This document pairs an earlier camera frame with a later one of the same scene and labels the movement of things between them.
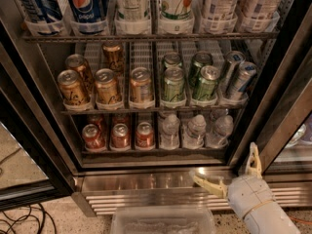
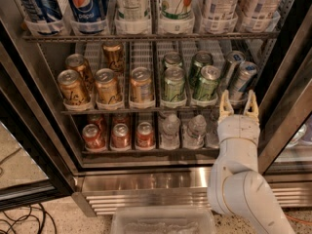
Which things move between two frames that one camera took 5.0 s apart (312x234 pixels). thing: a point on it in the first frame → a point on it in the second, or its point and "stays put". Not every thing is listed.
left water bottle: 170,133 stays put
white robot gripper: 250,193 → 239,128
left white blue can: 219,2 stays put
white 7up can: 176,1 stays put
